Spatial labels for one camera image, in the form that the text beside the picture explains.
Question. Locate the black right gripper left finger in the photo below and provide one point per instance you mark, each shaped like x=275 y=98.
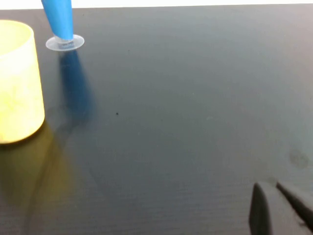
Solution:
x=260 y=210

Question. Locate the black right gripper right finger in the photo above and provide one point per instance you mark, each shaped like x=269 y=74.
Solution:
x=298 y=203

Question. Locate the yellow plastic cup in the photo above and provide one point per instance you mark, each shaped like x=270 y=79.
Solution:
x=17 y=85

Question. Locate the blue paper cone cup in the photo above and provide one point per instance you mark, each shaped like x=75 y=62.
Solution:
x=60 y=19

